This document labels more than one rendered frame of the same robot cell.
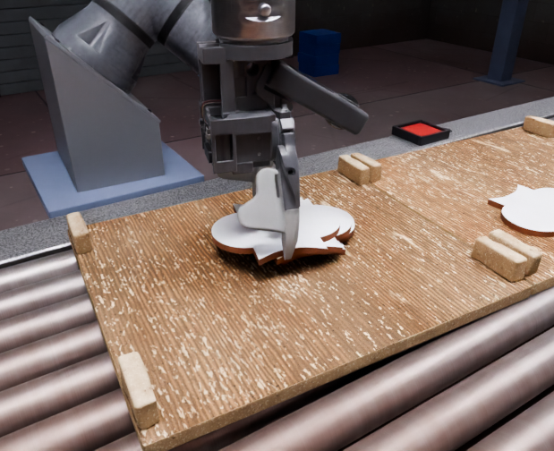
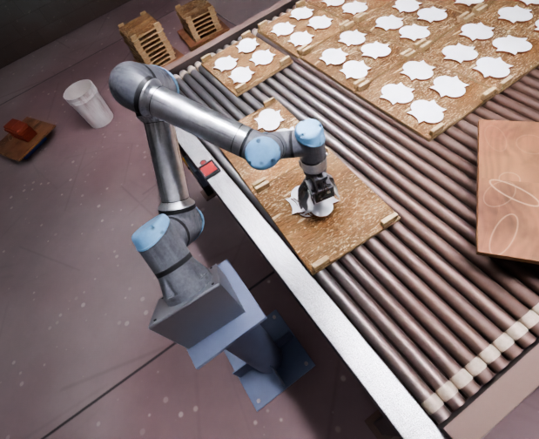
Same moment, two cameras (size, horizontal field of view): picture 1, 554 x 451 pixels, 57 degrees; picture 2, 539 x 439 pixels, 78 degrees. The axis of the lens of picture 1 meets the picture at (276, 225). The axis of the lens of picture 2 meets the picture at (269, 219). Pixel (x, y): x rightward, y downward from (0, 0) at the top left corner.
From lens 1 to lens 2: 107 cm
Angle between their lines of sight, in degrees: 57
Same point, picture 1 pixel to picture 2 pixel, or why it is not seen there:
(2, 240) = (313, 303)
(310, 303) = (345, 193)
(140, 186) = (239, 283)
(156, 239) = (315, 241)
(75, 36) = (200, 280)
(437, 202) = (282, 165)
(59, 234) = (306, 283)
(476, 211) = not seen: hidden behind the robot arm
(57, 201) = (255, 317)
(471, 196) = not seen: hidden behind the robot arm
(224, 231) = (324, 212)
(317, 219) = not seen: hidden behind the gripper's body
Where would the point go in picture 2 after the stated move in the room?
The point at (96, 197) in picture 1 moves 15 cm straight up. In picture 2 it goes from (250, 300) to (237, 284)
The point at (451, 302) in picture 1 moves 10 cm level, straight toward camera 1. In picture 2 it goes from (338, 164) to (365, 168)
